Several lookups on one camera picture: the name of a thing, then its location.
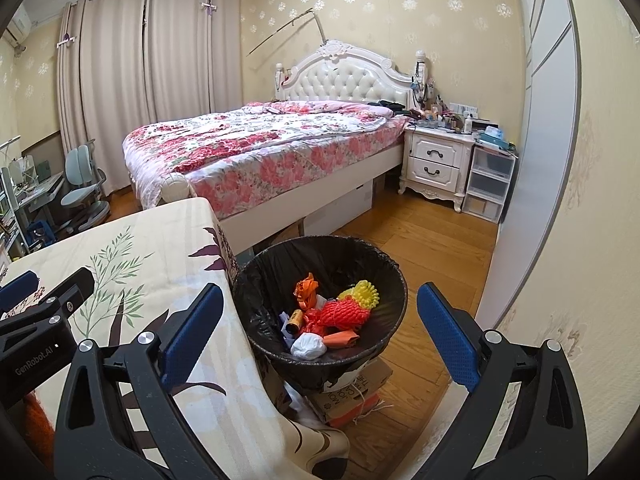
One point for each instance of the person's left forearm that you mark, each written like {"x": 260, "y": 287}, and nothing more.
{"x": 37, "y": 422}

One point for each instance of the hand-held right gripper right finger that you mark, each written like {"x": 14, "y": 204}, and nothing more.
{"x": 447, "y": 335}

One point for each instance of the white air conditioner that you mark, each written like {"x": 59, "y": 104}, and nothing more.
{"x": 20, "y": 27}

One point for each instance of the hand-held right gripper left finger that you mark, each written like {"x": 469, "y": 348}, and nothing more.
{"x": 192, "y": 332}

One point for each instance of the white bed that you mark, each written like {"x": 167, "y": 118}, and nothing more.
{"x": 340, "y": 80}

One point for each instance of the brown bottle with yellow label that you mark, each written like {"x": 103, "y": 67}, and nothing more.
{"x": 295, "y": 321}

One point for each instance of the beige curtains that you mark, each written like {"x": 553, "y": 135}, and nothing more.
{"x": 180, "y": 70}

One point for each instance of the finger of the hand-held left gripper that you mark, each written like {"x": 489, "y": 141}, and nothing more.
{"x": 75, "y": 285}
{"x": 17, "y": 290}

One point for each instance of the floral tablecloth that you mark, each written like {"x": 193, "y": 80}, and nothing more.
{"x": 150, "y": 240}

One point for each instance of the black-lined trash bin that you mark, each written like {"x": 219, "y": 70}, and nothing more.
{"x": 280, "y": 270}

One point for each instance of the floral quilt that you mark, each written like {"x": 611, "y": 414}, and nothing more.
{"x": 250, "y": 145}

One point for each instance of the cardboard box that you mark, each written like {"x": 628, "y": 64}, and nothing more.
{"x": 350, "y": 395}

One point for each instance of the dark clothes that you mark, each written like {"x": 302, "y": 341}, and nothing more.
{"x": 390, "y": 106}

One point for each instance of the grey desk chair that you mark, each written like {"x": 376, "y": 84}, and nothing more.
{"x": 85, "y": 180}

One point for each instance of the red foam fruit net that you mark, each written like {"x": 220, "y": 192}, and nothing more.
{"x": 345, "y": 315}

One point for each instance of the blue packet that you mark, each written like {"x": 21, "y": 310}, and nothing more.
{"x": 492, "y": 136}

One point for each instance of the white paper ball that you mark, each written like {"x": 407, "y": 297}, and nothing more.
{"x": 307, "y": 346}

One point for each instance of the grey study desk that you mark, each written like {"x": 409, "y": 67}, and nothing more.
{"x": 35, "y": 185}

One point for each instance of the clear plastic drawer unit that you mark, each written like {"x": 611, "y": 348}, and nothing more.
{"x": 487, "y": 185}

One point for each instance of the yellow foam fruit net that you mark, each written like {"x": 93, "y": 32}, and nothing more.
{"x": 361, "y": 294}

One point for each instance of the blue plastic crate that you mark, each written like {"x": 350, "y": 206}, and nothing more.
{"x": 40, "y": 231}

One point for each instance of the white under-bed box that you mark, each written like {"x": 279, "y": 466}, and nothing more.
{"x": 340, "y": 210}

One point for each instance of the white nightstand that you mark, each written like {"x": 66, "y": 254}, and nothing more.
{"x": 435, "y": 165}

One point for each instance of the white sliding wardrobe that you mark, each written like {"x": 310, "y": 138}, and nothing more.
{"x": 540, "y": 160}

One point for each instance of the cluster of small toiletries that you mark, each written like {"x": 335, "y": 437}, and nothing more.
{"x": 445, "y": 119}

